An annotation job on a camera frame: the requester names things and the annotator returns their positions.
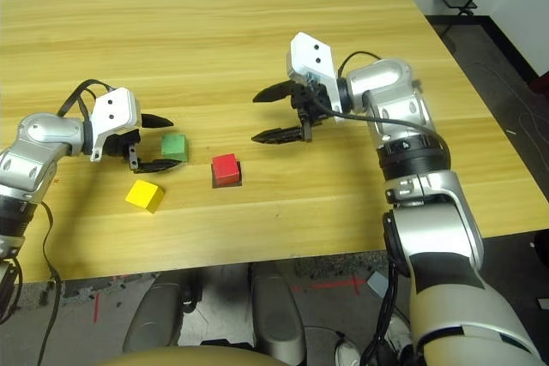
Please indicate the red wooden block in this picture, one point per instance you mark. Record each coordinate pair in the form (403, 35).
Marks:
(225, 166)

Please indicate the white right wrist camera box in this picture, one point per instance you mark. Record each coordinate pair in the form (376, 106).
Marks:
(311, 59)

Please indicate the green wooden block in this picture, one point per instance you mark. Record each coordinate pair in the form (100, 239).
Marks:
(173, 145)

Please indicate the small grey box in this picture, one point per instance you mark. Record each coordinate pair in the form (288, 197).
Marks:
(377, 283)

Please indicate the white sneaker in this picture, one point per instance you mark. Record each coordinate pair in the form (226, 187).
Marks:
(348, 353)
(399, 336)

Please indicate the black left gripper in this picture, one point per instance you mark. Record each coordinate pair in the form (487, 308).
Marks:
(122, 143)

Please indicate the grey robot leg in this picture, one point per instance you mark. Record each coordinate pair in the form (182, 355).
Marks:
(274, 306)
(154, 314)

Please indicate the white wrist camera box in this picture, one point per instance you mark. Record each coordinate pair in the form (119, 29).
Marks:
(113, 113)
(311, 59)

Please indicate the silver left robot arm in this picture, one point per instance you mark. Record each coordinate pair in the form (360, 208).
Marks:
(38, 139)

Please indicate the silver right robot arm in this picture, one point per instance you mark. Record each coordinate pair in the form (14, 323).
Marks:
(433, 229)

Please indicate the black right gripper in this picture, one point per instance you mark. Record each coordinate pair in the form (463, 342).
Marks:
(311, 104)

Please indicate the beige robot torso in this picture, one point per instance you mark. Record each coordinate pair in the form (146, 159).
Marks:
(193, 357)

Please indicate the grey robot left leg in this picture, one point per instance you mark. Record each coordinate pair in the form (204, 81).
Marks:
(154, 314)

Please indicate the dark red object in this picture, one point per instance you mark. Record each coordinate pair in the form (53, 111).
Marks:
(541, 82)

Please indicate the grey robot right leg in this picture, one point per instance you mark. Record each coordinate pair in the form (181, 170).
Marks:
(274, 306)

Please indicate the yellow wooden block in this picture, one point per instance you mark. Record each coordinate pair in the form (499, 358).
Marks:
(143, 194)

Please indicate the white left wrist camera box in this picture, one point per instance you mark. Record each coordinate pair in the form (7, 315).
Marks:
(113, 113)

